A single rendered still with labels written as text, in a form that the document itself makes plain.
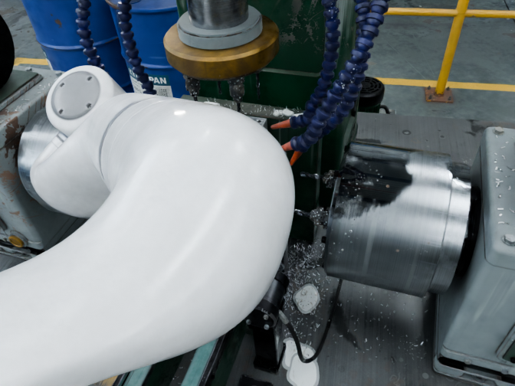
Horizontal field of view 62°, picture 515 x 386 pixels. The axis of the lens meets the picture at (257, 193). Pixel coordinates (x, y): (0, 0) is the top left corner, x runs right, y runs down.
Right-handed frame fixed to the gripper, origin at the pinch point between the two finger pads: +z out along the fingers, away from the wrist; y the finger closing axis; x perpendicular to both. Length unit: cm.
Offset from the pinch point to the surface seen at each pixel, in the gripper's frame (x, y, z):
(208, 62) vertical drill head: 13.5, 7.6, -18.6
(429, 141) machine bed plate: 41, 45, 58
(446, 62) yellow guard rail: 153, 59, 186
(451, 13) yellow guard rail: 169, 55, 160
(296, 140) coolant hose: 7.1, 20.9, -10.7
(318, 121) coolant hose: 8.7, 24.1, -14.8
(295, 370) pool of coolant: -27.1, 24.8, 18.8
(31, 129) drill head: 4.4, -33.3, -2.4
